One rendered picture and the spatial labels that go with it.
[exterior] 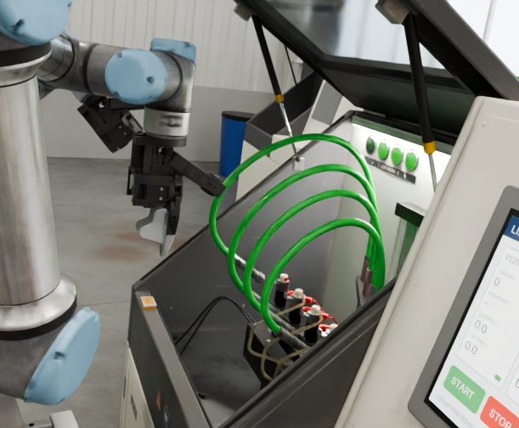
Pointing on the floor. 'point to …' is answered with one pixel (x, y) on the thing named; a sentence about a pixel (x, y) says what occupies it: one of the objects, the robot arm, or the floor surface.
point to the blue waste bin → (232, 140)
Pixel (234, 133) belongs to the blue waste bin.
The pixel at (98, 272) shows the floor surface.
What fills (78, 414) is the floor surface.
